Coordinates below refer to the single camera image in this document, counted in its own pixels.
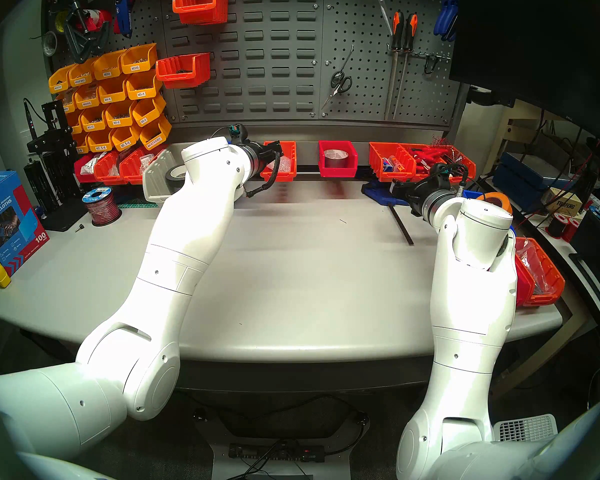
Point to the orange-red bin with blue packet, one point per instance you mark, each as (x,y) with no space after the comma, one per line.
(378,159)

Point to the grey louvred wall panel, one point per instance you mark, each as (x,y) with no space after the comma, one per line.
(275,59)

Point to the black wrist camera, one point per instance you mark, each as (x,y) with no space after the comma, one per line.
(239,133)
(442,171)

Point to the black power strip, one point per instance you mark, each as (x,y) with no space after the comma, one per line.
(275,452)

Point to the grey pegboard panel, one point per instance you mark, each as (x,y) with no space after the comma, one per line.
(150,19)
(370,99)

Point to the yellow plastic screw bin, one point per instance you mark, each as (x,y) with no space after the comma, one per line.
(154,143)
(141,93)
(86,103)
(145,119)
(107,73)
(75,128)
(81,149)
(111,98)
(92,126)
(69,106)
(81,80)
(137,66)
(125,145)
(118,121)
(60,86)
(100,147)

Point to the blue cleaning cloths box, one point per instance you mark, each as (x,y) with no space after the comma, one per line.
(5,224)

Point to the small blue plastic bin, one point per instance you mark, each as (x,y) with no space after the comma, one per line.
(472,194)

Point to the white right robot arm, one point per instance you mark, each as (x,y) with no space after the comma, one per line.
(470,284)

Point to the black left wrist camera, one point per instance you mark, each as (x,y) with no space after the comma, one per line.
(239,133)

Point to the crumpled clear plastic bag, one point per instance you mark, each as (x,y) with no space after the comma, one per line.
(532,264)

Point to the black flat metal bar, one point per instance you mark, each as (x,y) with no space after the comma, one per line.
(402,226)

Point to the black monitor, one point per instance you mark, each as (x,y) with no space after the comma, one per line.
(530,39)

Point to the red and black spool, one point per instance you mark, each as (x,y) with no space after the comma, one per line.
(570,226)

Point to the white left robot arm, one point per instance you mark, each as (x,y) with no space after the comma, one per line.
(180,244)

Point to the black pegboard hook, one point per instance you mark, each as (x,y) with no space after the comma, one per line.
(430,64)

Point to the black and red clamp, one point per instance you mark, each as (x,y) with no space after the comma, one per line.
(77,34)

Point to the orange-red bin with red tools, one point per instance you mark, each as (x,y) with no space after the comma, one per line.
(422,174)

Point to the small clear parts bag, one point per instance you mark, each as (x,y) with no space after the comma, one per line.
(146,163)

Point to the silver tape roll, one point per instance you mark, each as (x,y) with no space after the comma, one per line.
(336,161)

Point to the white grille device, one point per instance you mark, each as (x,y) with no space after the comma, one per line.
(527,426)

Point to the beige wooden shelf frame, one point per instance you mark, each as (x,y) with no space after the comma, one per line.
(515,129)

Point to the black metal stand device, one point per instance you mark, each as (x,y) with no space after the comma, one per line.
(55,143)

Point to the black tape roll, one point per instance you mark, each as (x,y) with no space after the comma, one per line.
(172,176)

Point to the small red parts bin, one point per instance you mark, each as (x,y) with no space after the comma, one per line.
(105,178)
(82,177)
(130,175)

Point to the blue spring clamps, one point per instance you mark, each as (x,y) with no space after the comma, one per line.
(445,14)

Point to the grey plastic bin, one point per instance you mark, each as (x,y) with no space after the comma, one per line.
(155,179)

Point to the dark blue crate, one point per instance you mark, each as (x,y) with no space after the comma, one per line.
(520,179)

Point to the empty orange-red wall bin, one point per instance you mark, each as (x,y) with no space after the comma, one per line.
(182,76)
(202,11)

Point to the green cutting mat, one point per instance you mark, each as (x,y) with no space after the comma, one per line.
(130,204)

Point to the small blue white packet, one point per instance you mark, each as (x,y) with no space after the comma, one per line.
(392,165)

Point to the dark red plastic bin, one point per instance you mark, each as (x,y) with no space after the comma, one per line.
(524,284)

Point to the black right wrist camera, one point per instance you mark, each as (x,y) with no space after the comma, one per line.
(442,171)

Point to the brown cardboard box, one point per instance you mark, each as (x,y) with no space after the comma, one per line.
(565,203)

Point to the grey hanging tape roll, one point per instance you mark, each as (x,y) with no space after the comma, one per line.
(43,44)

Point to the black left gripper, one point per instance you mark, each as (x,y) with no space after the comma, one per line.
(262,156)

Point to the red bin holding tape roll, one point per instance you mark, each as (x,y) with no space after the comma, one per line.
(337,171)

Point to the orange-red bin holding screw bag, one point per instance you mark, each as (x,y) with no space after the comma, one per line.
(289,174)

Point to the blue bar clamp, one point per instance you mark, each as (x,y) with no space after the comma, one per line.
(380,191)

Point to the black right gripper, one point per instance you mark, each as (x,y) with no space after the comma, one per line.
(420,196)

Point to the orange-red bin with plastic bag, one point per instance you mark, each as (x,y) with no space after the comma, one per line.
(556,284)

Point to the white paper packet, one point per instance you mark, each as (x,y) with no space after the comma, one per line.
(91,165)

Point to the clear bag of screws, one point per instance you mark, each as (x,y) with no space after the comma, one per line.
(286,161)

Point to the orange tape roll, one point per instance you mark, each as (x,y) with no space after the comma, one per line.
(500,198)

